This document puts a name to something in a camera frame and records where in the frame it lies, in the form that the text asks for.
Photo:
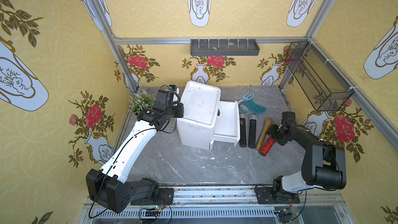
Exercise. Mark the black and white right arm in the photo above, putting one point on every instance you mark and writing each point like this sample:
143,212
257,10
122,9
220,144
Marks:
323,166

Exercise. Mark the red glitter microphone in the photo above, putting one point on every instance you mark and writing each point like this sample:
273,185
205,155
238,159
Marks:
267,146

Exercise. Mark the white plastic drawer cabinet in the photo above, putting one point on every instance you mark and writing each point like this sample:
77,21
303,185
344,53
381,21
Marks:
200,105

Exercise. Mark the green artificial potted plant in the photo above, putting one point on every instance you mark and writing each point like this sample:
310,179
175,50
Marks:
140,101

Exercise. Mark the black wire mesh basket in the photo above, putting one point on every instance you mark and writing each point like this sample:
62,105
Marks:
321,82

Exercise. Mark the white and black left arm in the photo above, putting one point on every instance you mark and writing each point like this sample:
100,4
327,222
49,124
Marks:
109,186

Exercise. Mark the black rhinestone microphone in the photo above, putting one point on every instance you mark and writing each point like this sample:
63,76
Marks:
242,125
252,130

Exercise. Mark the grey wall shelf tray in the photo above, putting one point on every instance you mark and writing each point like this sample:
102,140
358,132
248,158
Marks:
224,47

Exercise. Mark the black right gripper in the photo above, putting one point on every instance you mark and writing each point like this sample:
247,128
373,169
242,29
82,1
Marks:
276,134

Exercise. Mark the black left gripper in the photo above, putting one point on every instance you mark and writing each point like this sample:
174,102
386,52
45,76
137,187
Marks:
178,110

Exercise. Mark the gold glitter microphone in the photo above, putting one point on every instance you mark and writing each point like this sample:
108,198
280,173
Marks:
268,123

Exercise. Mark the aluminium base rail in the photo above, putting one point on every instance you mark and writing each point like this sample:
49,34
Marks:
206,202

